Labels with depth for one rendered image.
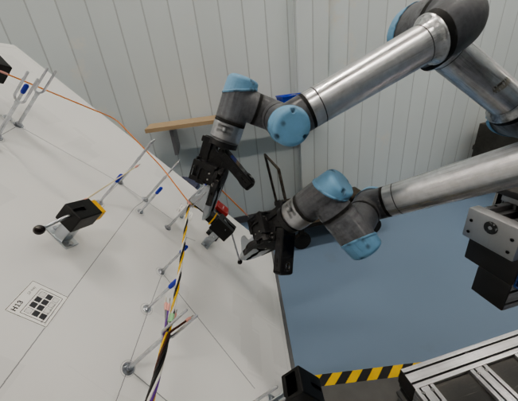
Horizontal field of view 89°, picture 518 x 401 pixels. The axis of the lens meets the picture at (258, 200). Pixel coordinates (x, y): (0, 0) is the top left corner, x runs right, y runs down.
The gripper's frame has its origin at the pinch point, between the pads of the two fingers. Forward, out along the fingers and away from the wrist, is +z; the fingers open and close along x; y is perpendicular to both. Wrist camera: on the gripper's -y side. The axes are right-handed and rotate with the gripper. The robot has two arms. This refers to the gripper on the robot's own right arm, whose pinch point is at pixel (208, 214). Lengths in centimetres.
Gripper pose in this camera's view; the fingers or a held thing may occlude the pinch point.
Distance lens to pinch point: 72.4
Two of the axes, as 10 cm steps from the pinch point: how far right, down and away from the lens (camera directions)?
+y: -9.3, -3.6, 0.1
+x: -1.1, 2.7, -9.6
